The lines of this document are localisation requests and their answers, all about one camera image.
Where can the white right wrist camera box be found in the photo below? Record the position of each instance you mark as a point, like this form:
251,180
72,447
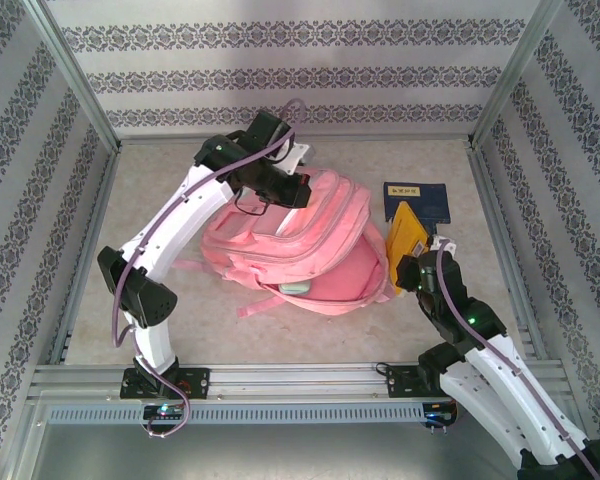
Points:
437,242

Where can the yellow paperback book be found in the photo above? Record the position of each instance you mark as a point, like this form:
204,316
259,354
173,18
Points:
405,235

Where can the aluminium frame side rail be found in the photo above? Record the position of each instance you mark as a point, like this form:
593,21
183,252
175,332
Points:
105,190
502,250

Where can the aluminium frame crossbar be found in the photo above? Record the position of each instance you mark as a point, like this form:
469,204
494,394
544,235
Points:
430,138

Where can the pink school backpack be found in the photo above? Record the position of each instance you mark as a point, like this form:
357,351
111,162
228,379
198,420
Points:
290,245

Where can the dark blue book yellow label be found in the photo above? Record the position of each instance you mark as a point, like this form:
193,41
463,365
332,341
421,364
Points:
425,200

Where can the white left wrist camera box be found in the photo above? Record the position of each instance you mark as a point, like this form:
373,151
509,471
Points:
297,155

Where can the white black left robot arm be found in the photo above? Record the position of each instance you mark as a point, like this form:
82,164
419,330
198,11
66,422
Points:
190,225

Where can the aluminium mounting rail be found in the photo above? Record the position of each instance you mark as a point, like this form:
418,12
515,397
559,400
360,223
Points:
290,382

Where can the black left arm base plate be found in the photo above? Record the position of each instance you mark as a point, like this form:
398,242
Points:
195,382

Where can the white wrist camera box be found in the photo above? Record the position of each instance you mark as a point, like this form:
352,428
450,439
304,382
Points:
297,155
437,242

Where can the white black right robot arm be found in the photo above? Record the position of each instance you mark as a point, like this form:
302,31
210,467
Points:
480,395

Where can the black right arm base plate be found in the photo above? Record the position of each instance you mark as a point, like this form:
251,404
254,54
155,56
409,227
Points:
400,382

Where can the aluminium frame post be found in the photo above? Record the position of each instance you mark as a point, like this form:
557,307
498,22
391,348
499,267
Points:
70,70
515,70

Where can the grey sheet metal panel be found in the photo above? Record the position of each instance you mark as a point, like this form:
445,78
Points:
280,455

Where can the mint green pencil case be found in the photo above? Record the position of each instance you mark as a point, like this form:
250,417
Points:
295,288

